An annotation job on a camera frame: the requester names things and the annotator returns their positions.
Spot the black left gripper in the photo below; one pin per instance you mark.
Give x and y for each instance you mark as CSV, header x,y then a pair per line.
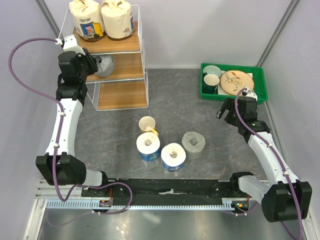
x,y
88,58

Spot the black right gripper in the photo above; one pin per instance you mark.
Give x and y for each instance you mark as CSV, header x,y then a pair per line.
x,y
229,104

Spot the grey paper roll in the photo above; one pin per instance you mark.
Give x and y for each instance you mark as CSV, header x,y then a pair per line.
x,y
105,64
194,144

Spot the beige paper roll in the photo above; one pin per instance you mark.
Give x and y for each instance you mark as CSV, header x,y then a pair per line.
x,y
87,19
117,18

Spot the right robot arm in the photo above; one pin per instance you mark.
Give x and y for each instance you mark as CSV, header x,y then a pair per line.
x,y
284,197

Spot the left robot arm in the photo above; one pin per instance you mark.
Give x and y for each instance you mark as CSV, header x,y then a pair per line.
x,y
59,164

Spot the orange floral plate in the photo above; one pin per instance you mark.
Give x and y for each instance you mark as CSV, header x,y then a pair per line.
x,y
235,80

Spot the dark green white cup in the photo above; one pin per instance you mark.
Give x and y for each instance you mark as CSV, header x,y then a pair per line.
x,y
210,83

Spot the green plastic tray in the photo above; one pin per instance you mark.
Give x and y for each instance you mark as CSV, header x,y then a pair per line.
x,y
257,74

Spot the light green bowl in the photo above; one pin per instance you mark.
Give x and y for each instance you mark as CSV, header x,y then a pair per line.
x,y
213,70

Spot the white blue paper roll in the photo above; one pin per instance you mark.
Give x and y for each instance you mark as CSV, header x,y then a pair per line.
x,y
173,157
148,145

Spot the yellow ceramic mug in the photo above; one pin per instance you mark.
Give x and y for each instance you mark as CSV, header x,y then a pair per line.
x,y
147,124

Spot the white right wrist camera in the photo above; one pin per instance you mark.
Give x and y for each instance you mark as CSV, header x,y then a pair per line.
x,y
249,93

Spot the white wire three-tier shelf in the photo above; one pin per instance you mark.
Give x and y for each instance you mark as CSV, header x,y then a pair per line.
x,y
127,87

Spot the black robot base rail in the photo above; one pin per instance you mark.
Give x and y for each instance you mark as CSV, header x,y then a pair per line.
x,y
167,192

